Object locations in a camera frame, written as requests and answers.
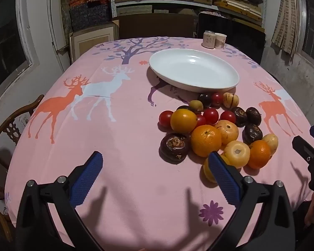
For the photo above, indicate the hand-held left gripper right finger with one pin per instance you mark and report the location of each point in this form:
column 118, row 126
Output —
column 223, row 177

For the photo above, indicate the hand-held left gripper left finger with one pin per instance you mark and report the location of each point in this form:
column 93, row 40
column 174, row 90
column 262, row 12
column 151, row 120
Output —
column 87, row 177

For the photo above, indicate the yellow orange round fruit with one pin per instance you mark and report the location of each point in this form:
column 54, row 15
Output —
column 208, row 171
column 183, row 121

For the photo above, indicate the pale yellow round melon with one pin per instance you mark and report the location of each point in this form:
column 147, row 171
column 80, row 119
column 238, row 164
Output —
column 236, row 153

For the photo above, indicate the small yellow pepino melon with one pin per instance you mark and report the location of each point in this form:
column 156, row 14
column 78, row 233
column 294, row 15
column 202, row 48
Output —
column 271, row 142

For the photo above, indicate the large orange mandarin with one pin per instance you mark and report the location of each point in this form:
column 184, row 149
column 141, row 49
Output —
column 206, row 140

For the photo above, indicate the small orange mandarin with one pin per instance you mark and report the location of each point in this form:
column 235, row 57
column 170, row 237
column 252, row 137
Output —
column 259, row 153

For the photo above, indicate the tan striped round melon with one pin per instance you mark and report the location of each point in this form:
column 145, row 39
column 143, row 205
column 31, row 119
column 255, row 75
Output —
column 227, row 132

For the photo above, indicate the dark wrinkled passion fruit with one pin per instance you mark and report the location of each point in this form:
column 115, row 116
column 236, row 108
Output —
column 253, row 115
column 239, row 116
column 252, row 134

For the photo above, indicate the dark purple mangosteen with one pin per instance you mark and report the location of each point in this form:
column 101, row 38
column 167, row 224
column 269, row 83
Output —
column 174, row 147

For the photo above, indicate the red cherry tomato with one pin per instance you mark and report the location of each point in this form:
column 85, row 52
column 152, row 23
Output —
column 227, row 116
column 210, row 115
column 217, row 98
column 165, row 118
column 200, row 120

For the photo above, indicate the olive brown kiwi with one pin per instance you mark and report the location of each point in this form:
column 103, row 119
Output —
column 196, row 105

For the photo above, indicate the striped yellow pepino melon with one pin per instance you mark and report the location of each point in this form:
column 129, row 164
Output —
column 230, row 100

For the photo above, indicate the dark purple plum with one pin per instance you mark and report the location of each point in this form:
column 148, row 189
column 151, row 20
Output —
column 183, row 107
column 204, row 99

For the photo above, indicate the white oval plate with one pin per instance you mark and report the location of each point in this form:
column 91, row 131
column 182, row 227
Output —
column 193, row 68

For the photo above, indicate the person's right hand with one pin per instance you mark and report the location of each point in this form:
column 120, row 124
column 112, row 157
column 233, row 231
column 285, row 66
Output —
column 312, row 211

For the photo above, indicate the pink deer printed tablecloth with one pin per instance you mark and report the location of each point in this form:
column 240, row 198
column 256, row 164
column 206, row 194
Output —
column 120, row 136

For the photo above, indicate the brown wooden chair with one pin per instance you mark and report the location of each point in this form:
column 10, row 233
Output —
column 13, row 120

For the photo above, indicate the brick patterned curtain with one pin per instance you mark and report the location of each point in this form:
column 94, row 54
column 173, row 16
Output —
column 287, row 23

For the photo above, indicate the black board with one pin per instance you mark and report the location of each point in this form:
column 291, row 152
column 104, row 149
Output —
column 240, row 36

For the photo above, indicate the beige paper cup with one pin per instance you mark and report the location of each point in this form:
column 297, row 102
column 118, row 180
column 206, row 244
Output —
column 220, row 41

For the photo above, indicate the beige framed panel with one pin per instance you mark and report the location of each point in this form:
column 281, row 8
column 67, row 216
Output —
column 91, row 41

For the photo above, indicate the beige drink can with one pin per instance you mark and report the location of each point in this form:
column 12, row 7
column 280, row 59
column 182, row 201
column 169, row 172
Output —
column 209, row 39

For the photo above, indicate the white framed dark window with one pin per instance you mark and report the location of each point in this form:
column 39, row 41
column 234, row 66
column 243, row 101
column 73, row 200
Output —
column 5, row 44

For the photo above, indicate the stack of patterned fabric bins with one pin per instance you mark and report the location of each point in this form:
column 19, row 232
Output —
column 89, row 15

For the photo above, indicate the brown cardboard box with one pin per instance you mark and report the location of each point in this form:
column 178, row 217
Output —
column 151, row 26

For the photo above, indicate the grey marbled slab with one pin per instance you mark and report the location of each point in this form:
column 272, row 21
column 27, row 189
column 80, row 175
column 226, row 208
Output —
column 65, row 13

